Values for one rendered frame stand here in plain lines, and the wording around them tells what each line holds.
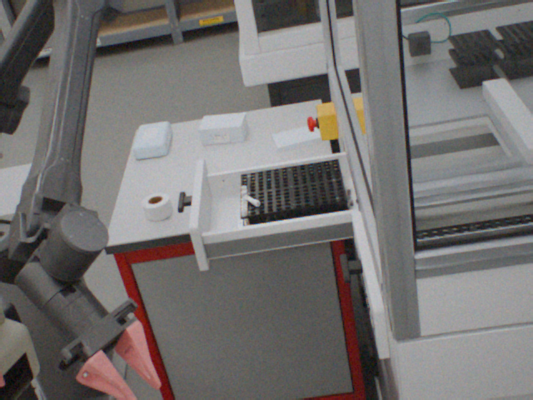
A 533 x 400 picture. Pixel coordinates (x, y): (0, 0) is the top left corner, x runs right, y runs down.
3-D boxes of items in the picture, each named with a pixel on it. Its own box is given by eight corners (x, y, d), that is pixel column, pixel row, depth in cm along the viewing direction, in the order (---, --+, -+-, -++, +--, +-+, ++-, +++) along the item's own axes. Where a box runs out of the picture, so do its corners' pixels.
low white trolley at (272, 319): (176, 455, 217) (102, 245, 177) (190, 313, 270) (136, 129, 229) (374, 428, 213) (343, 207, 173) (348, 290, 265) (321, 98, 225)
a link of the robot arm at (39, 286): (37, 265, 92) (1, 282, 87) (62, 231, 88) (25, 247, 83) (73, 307, 91) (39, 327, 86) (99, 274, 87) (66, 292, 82)
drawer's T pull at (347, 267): (345, 285, 127) (344, 279, 127) (340, 259, 134) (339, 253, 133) (366, 282, 127) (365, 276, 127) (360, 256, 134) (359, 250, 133)
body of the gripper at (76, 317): (142, 307, 87) (101, 261, 88) (72, 362, 81) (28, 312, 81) (129, 327, 92) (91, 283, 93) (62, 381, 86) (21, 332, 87)
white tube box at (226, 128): (201, 145, 213) (197, 129, 210) (207, 131, 220) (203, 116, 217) (244, 142, 210) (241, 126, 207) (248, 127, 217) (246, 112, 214)
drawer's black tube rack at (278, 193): (246, 242, 154) (240, 217, 151) (246, 197, 169) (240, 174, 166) (351, 226, 153) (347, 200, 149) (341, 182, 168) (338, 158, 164)
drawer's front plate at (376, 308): (380, 361, 122) (373, 310, 117) (356, 256, 147) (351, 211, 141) (390, 359, 122) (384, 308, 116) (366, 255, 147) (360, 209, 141)
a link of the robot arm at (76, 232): (74, 238, 97) (8, 223, 92) (116, 182, 91) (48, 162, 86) (80, 315, 89) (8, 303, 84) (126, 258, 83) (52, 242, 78)
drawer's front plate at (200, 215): (200, 272, 151) (188, 228, 145) (206, 197, 176) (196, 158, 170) (208, 271, 151) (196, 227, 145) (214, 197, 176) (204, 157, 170)
